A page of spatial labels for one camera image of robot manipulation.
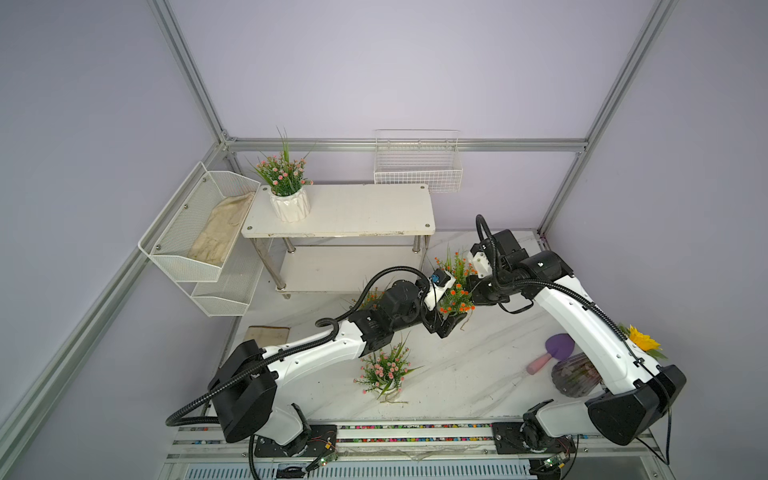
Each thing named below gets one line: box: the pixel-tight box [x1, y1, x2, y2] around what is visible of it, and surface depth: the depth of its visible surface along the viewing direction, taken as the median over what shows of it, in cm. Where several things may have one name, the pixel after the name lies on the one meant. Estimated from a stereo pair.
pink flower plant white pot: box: [245, 125, 315, 223], surface depth 72 cm
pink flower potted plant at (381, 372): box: [353, 331, 423, 404], surface depth 74 cm
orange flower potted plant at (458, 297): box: [434, 249, 477, 314], surface depth 65 cm
